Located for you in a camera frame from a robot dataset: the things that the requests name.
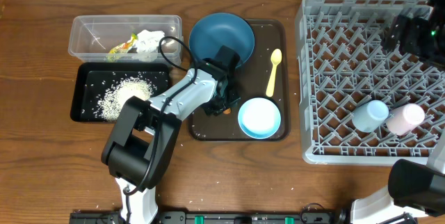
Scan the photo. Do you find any pile of white rice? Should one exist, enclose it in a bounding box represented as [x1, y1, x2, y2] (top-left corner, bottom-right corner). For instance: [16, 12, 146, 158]
[96, 77, 156, 122]

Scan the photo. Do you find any grey dishwasher rack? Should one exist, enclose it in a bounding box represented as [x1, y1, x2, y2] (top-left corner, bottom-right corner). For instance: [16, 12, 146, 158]
[295, 0, 444, 166]

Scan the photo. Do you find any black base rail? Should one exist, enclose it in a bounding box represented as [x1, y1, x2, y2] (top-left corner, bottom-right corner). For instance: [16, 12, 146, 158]
[69, 204, 350, 224]

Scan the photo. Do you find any pink plastic cup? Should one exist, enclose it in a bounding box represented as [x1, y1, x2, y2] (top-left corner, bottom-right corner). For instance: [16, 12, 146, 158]
[386, 104, 426, 136]

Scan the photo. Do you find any yellow green snack wrapper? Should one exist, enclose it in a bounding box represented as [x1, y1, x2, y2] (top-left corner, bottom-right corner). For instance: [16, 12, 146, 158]
[106, 33, 138, 62]

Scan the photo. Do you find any dark blue plate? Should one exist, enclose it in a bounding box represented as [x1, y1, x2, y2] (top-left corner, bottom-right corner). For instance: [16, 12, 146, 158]
[188, 13, 255, 67]

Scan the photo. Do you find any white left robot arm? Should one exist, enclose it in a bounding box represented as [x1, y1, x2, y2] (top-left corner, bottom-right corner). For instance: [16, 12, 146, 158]
[101, 46, 242, 223]

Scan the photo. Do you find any clear plastic waste bin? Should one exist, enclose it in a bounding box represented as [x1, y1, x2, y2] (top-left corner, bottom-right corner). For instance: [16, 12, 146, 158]
[68, 15, 183, 65]

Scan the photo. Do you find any black waste tray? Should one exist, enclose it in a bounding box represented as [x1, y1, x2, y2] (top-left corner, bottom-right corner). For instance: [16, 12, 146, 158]
[70, 63, 171, 122]

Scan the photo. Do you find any yellow plastic spoon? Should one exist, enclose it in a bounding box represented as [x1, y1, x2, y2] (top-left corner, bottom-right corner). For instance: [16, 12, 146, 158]
[266, 49, 282, 97]

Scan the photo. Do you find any light blue plastic cup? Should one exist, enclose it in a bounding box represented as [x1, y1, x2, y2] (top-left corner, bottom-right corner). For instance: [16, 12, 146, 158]
[352, 100, 389, 133]

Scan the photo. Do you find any white tissue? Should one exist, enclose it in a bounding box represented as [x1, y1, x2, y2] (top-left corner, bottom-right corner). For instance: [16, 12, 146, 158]
[133, 30, 165, 62]

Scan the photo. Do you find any dark brown serving tray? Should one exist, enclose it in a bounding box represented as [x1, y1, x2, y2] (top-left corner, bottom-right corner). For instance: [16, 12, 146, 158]
[188, 19, 290, 141]

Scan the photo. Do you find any light blue bowl with rice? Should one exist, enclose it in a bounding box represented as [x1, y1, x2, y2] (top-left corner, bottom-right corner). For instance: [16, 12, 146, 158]
[237, 97, 282, 139]

